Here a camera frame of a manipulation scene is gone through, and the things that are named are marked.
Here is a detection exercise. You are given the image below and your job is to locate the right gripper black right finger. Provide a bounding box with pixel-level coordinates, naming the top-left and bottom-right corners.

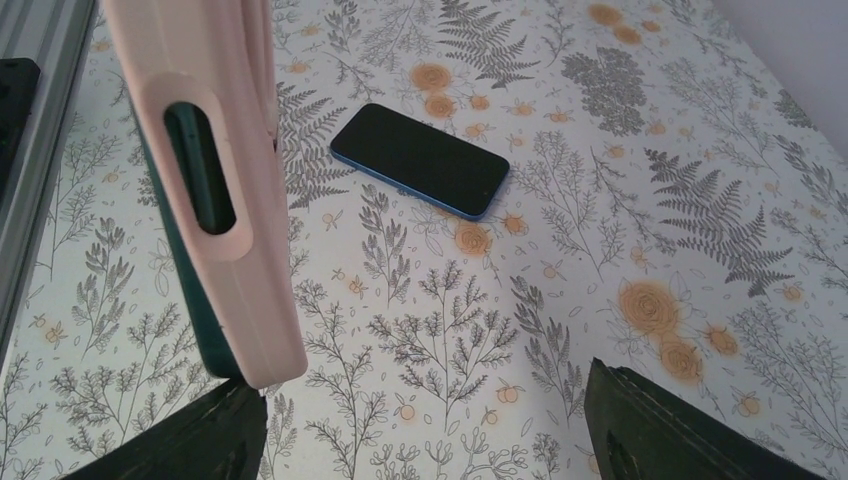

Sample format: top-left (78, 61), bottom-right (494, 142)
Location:
top-left (584, 358), bottom-right (820, 479)

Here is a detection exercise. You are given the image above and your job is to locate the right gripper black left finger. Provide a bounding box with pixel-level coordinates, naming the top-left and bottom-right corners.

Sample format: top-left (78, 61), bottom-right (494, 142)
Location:
top-left (68, 379), bottom-right (268, 480)

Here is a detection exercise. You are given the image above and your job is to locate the phone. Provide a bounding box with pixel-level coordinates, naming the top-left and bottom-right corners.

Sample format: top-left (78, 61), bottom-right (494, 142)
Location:
top-left (329, 103), bottom-right (510, 221)
top-left (103, 1), bottom-right (307, 389)

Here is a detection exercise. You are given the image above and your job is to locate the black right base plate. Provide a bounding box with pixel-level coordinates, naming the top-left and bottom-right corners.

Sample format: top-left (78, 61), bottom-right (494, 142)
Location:
top-left (1, 57), bottom-right (41, 195)

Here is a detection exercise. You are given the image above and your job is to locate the aluminium front rail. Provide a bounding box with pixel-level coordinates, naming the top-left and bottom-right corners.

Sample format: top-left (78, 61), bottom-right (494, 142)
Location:
top-left (1, 1), bottom-right (98, 352)

